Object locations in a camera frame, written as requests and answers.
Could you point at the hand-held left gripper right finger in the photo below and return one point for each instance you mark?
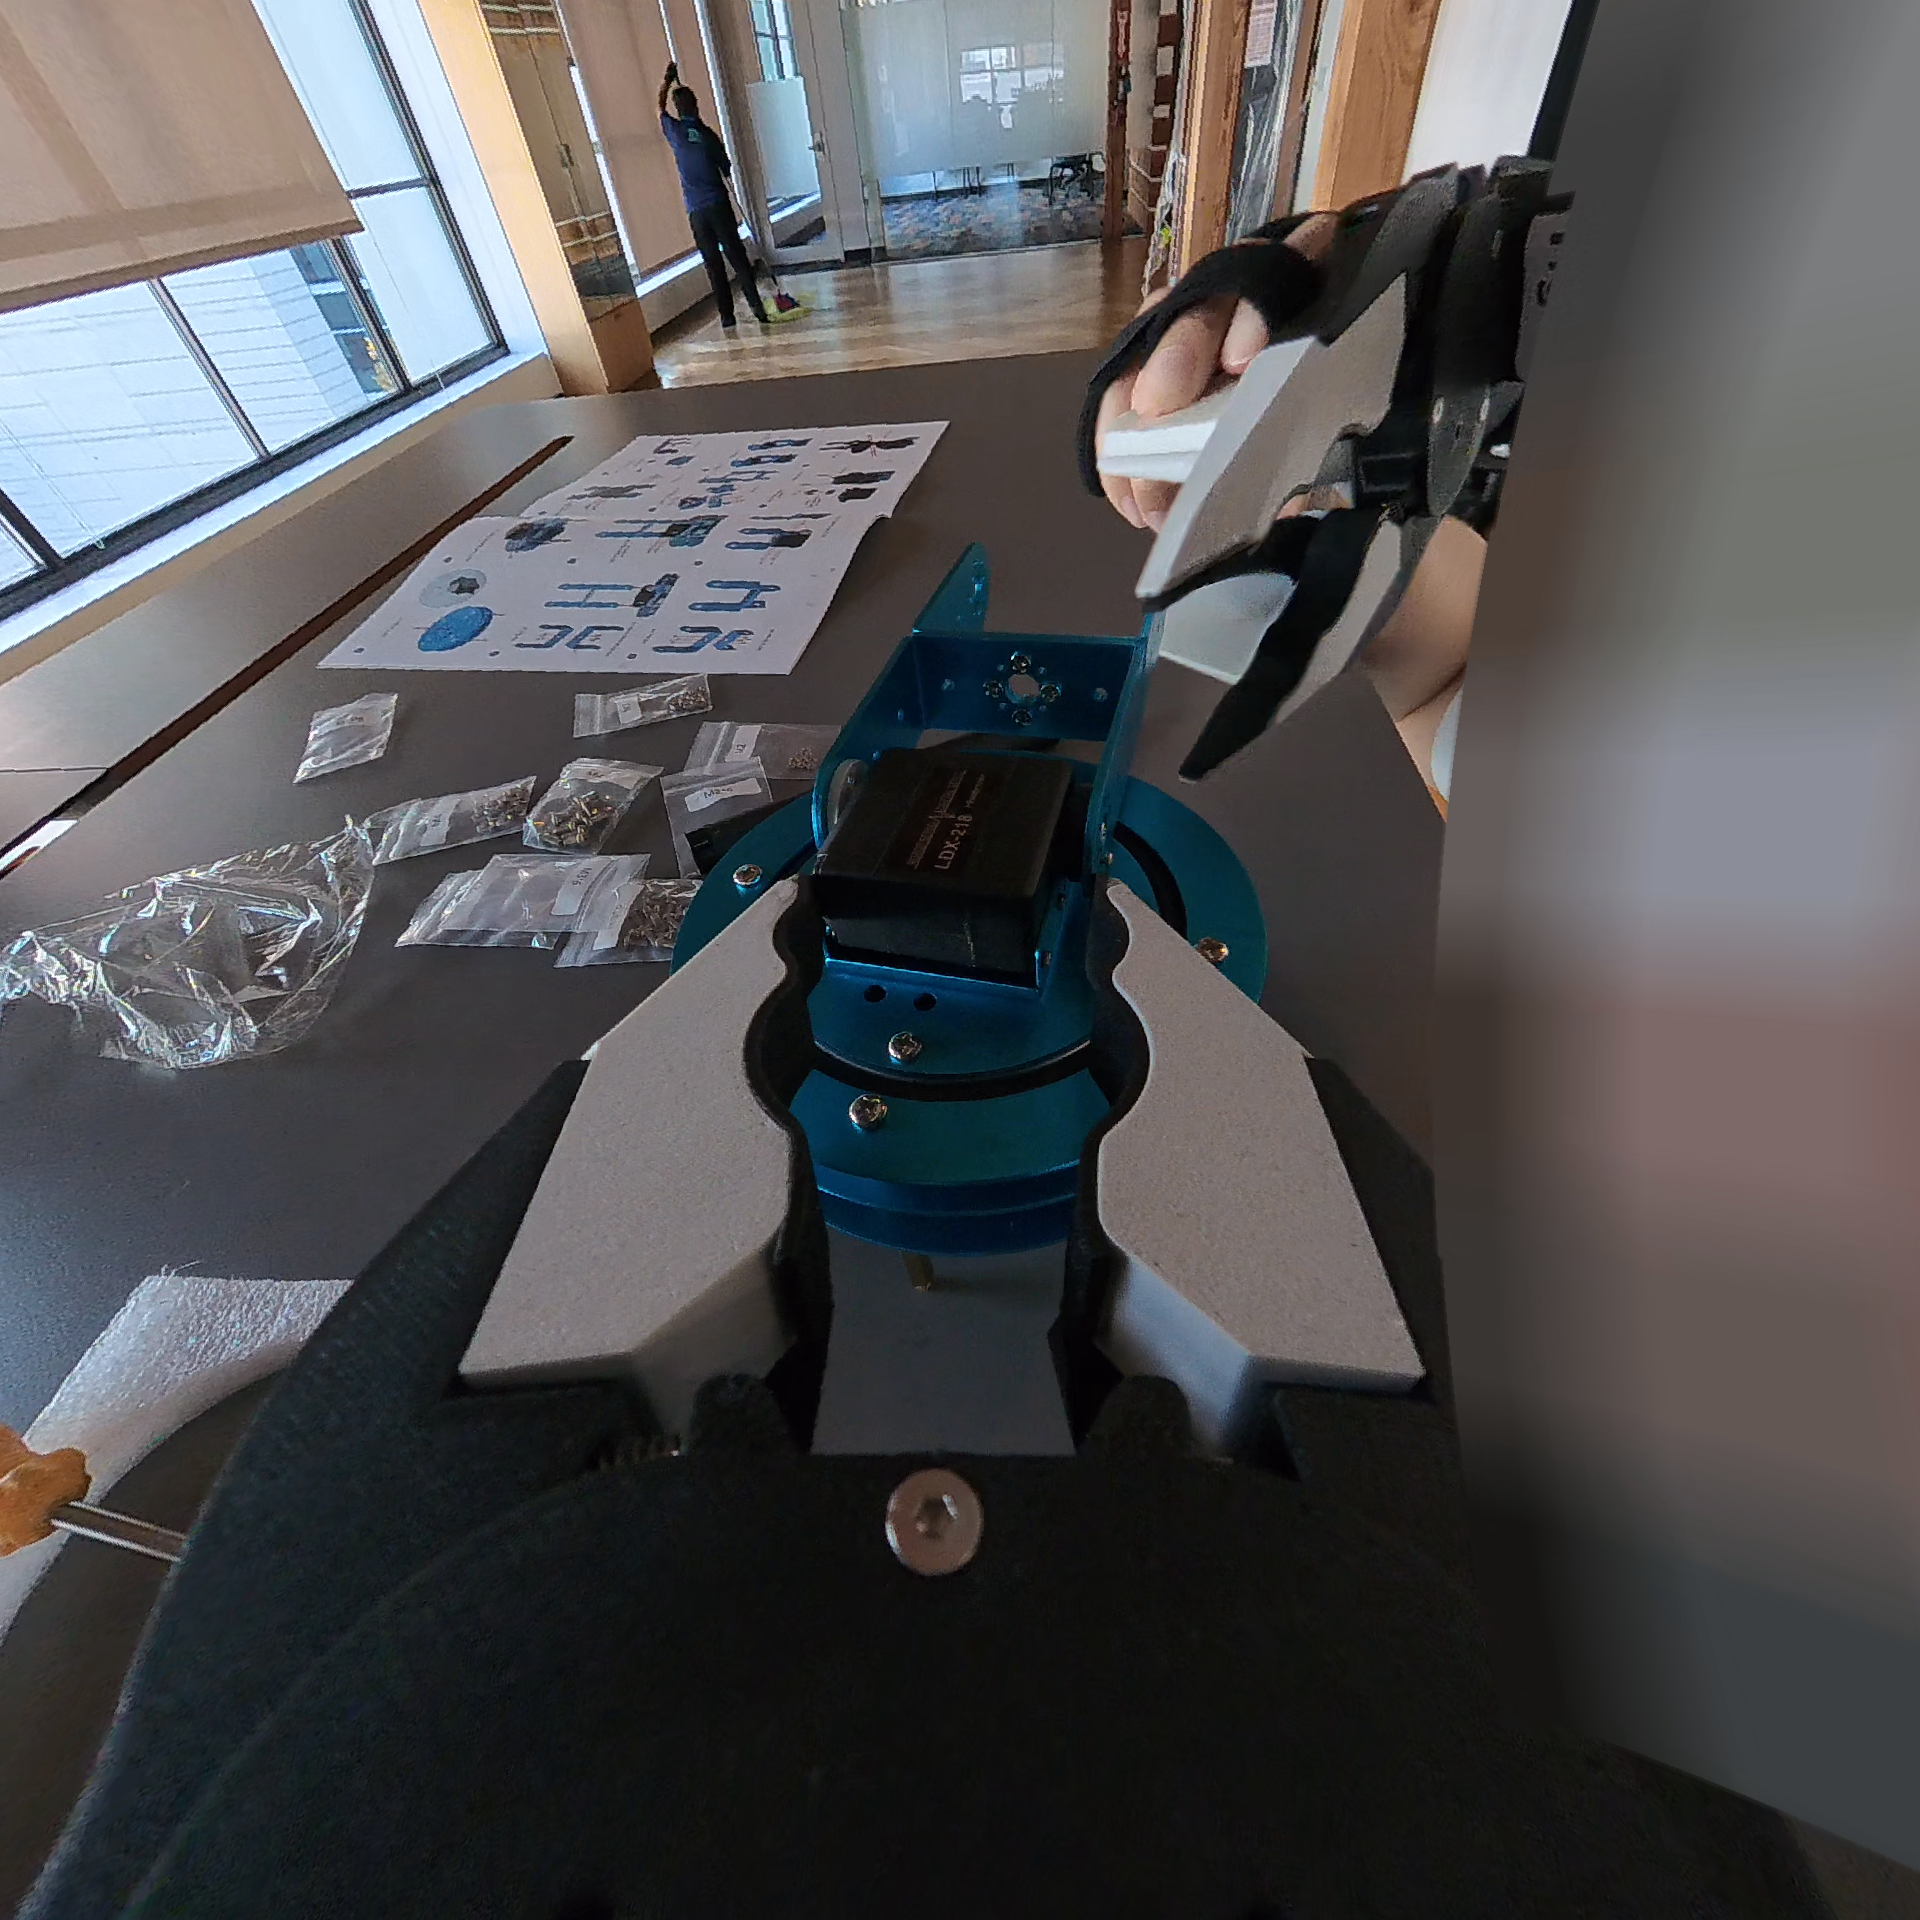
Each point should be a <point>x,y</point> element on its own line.
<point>1245,1171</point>

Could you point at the white foam packing sheet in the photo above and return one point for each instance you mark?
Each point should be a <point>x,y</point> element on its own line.
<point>180,1335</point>

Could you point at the blue toy robot arm base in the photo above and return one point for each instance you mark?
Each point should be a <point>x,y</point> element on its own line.
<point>961,1171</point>

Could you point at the printed instruction sheet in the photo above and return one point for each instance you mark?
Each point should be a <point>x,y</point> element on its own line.
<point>629,555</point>

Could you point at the beige roller blind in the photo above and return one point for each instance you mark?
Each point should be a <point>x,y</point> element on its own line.
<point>151,119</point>

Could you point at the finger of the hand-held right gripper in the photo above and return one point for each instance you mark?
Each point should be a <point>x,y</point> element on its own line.
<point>1290,435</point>
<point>1334,628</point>

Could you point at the cluster of small screw bags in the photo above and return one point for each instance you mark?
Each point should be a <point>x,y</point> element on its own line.
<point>512,900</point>

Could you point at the small black plastic part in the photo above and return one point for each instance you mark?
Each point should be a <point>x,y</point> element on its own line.
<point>718,841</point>

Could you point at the frosted glass door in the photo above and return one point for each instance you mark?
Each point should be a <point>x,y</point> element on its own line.
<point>931,90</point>

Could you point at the crumpled clear plastic wrap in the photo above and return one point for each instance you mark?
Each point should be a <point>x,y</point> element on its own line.
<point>180,944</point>

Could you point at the person's right hand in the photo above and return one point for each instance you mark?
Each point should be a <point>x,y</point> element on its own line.
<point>1200,359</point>

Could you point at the person's right forearm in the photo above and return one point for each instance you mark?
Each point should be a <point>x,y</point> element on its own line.
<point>1426,628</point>

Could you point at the yellow floor mop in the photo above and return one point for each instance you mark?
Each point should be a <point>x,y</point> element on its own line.
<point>782,307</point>

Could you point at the wooden pillar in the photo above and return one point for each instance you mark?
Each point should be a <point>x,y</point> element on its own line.
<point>584,225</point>

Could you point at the large glass window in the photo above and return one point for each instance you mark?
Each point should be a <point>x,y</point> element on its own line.
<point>224,389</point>

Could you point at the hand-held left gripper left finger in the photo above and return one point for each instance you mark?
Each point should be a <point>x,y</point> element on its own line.
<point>629,1171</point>

